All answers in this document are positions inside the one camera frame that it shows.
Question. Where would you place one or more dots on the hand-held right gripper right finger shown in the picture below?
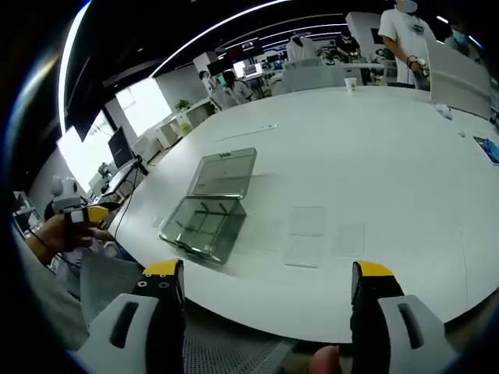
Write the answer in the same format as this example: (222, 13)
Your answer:
(393, 323)

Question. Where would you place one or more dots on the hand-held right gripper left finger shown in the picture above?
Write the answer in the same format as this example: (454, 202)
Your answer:
(132, 335)

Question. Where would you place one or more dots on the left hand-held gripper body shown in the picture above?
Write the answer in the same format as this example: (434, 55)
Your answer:
(66, 195)

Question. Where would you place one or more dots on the clear plastic divider sheet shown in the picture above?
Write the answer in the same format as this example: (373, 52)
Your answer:
(303, 251)
(307, 221)

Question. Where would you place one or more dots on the smoky clear dual guide fixture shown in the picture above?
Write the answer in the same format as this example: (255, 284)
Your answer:
(212, 210)

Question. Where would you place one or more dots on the person's left hand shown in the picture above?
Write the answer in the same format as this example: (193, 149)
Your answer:
(58, 235)

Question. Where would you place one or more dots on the person's right hand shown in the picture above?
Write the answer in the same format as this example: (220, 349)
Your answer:
(325, 360)

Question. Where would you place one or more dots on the black computer monitor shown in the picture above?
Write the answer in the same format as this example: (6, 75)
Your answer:
(121, 147)

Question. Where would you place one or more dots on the person's grey clothing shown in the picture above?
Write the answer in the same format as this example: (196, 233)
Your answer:
(47, 304)

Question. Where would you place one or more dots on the green potted plant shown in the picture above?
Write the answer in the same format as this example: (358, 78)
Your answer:
(182, 105)

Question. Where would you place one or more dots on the long clear plastic strip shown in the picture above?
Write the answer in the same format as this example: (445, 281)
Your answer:
(249, 130)

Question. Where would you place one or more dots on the blue patterned booklet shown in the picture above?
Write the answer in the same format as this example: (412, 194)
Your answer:
(489, 148)

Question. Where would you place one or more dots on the crumpled white tissue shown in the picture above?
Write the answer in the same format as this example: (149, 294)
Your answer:
(443, 109)

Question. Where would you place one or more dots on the white paper cup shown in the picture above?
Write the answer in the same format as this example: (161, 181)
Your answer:
(351, 85)

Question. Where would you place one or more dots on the white upright panel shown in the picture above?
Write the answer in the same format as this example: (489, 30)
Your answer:
(460, 80)

